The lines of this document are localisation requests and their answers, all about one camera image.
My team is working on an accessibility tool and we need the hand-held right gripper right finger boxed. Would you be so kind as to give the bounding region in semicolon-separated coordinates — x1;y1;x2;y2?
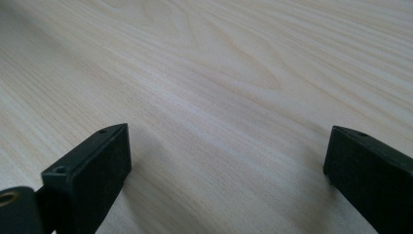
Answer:
322;125;413;234

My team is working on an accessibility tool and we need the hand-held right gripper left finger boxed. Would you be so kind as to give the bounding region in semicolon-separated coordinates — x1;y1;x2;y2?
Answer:
35;122;132;234

